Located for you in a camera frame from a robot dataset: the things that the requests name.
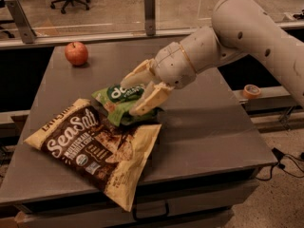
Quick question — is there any red apple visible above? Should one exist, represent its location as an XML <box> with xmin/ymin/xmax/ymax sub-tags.
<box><xmin>65</xmin><ymin>42</ymin><xmax>88</xmax><ymax>66</ymax></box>

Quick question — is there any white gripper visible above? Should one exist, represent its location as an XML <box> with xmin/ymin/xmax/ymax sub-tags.
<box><xmin>120</xmin><ymin>42</ymin><xmax>197</xmax><ymax>116</ymax></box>

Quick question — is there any glass barrier panel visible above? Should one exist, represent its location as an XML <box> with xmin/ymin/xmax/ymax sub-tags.
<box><xmin>0</xmin><ymin>0</ymin><xmax>304</xmax><ymax>40</ymax></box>

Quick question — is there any green rice chip bag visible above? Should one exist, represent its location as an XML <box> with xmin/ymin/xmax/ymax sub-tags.
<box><xmin>92</xmin><ymin>85</ymin><xmax>161</xmax><ymax>126</ymax></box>

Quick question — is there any middle metal glass bracket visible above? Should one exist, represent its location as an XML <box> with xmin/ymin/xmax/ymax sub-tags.
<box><xmin>144</xmin><ymin>0</ymin><xmax>156</xmax><ymax>36</ymax></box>

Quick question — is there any left metal glass bracket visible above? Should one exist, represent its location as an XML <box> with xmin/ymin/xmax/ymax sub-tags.
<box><xmin>5</xmin><ymin>0</ymin><xmax>36</xmax><ymax>44</ymax></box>

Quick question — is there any metal glass bracket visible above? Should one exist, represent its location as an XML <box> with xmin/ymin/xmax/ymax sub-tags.
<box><xmin>5</xmin><ymin>0</ymin><xmax>36</xmax><ymax>44</ymax></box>
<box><xmin>144</xmin><ymin>0</ymin><xmax>156</xmax><ymax>36</ymax></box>

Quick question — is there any orange tape roll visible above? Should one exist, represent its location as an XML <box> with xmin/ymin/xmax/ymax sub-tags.
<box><xmin>243</xmin><ymin>85</ymin><xmax>261</xmax><ymax>99</ymax></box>

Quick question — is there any black floor cable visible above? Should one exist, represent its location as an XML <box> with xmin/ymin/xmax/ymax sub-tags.
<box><xmin>255</xmin><ymin>147</ymin><xmax>304</xmax><ymax>181</ymax></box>

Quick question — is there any black drawer handle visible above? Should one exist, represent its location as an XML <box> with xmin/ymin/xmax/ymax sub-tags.
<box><xmin>132</xmin><ymin>201</ymin><xmax>170</xmax><ymax>222</ymax></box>

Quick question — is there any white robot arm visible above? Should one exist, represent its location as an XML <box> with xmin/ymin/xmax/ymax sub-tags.
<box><xmin>121</xmin><ymin>0</ymin><xmax>304</xmax><ymax>116</ymax></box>

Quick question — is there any brown sea salt chip bag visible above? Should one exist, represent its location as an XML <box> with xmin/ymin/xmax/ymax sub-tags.
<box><xmin>25</xmin><ymin>99</ymin><xmax>161</xmax><ymax>212</ymax></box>

